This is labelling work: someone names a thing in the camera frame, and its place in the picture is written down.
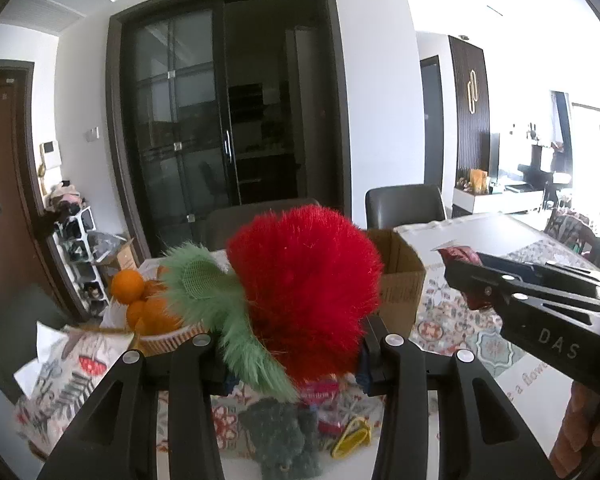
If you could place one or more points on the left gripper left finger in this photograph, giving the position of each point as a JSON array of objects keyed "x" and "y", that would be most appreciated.
[{"x": 114, "y": 434}]

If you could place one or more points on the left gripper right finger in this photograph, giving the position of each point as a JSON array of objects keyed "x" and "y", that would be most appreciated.
[{"x": 444, "y": 414}]

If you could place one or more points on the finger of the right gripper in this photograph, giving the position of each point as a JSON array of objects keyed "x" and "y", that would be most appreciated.
[
  {"x": 507, "y": 285},
  {"x": 550, "y": 275}
]

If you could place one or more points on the red candy bar wrapper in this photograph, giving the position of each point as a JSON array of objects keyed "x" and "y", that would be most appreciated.
[{"x": 466, "y": 273}]

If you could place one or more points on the yellow hair band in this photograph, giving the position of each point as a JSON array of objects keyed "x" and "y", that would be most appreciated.
[{"x": 357, "y": 433}]

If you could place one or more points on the red hawthorn snack packet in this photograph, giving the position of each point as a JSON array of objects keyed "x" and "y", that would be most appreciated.
[{"x": 325, "y": 399}]

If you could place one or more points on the dark green knitted plush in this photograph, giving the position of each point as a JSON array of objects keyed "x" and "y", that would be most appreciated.
[{"x": 285, "y": 439}]

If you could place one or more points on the red fluffy strawberry plush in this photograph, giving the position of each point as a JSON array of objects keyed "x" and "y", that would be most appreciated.
[{"x": 288, "y": 308}]

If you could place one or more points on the person right hand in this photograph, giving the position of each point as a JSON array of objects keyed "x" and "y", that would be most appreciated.
[{"x": 577, "y": 430}]

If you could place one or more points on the patterned table runner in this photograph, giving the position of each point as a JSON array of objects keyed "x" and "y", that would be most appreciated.
[{"x": 443, "y": 325}]

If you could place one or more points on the patterned side chair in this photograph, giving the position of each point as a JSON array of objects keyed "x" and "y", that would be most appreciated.
[{"x": 574, "y": 231}]

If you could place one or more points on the brown cardboard box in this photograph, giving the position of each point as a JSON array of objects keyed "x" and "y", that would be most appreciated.
[{"x": 401, "y": 281}]

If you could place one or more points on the white fruit basket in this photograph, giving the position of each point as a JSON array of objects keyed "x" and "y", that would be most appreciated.
[{"x": 114, "y": 316}]

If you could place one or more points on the orange front middle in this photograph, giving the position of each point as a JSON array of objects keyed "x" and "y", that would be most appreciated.
[{"x": 157, "y": 319}]

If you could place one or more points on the orange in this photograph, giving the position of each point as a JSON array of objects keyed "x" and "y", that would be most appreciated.
[
  {"x": 127, "y": 286},
  {"x": 157, "y": 319},
  {"x": 134, "y": 311}
]

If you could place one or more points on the orange back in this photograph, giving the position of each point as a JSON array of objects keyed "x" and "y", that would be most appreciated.
[{"x": 134, "y": 311}]

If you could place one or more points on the dark chair right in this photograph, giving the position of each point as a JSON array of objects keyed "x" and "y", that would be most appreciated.
[{"x": 400, "y": 205}]

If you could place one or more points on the dark chair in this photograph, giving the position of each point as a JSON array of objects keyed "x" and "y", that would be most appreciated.
[
  {"x": 400, "y": 205},
  {"x": 222, "y": 224}
]

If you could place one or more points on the orange left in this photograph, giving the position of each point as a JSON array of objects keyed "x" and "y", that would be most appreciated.
[{"x": 127, "y": 286}]

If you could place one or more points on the white shoe rack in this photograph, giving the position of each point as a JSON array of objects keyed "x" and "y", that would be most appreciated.
[{"x": 71, "y": 236}]

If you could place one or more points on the brown entrance door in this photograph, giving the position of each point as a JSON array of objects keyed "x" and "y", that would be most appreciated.
[{"x": 28, "y": 253}]

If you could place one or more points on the dark chair left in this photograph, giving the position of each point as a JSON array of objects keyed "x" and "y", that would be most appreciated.
[{"x": 222, "y": 224}]

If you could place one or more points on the white intercom panel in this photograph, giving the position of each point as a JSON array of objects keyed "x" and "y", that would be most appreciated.
[{"x": 50, "y": 154}]

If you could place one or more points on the black glass sliding door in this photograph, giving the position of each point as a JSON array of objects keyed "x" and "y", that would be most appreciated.
[{"x": 217, "y": 105}]

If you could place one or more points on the dark wood wall panel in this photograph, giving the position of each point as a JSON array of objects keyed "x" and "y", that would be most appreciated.
[{"x": 472, "y": 107}]

